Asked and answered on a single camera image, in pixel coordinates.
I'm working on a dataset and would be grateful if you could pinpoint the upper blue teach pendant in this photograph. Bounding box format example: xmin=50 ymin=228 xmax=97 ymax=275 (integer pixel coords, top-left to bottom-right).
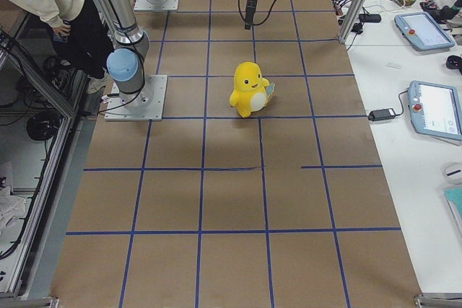
xmin=394 ymin=12 xmax=456 ymax=50

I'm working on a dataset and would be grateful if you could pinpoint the blue teach pendant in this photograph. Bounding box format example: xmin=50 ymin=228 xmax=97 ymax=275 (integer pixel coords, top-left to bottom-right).
xmin=407 ymin=81 xmax=461 ymax=141
xmin=394 ymin=12 xmax=456 ymax=50

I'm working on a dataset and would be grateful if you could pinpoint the person in cream hoodie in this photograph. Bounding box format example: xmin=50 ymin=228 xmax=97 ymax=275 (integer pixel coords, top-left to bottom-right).
xmin=8 ymin=0 xmax=113 ymax=94

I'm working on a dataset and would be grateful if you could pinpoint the lower blue teach pendant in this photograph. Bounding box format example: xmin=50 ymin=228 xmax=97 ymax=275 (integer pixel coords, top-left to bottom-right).
xmin=407 ymin=81 xmax=461 ymax=141

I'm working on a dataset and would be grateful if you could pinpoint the aluminium frame post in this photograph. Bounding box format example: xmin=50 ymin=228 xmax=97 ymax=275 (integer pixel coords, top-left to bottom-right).
xmin=338 ymin=0 xmax=384 ymax=44

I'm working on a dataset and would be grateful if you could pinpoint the black power adapter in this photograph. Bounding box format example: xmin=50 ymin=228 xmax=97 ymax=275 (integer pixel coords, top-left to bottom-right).
xmin=367 ymin=108 xmax=397 ymax=122

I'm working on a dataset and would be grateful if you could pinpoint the yellow plush penguin toy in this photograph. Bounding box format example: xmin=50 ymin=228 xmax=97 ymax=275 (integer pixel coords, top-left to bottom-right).
xmin=229 ymin=62 xmax=275 ymax=118

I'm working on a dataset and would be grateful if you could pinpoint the brown paper table cover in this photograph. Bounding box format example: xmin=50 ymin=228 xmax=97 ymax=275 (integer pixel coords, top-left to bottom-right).
xmin=51 ymin=0 xmax=419 ymax=307

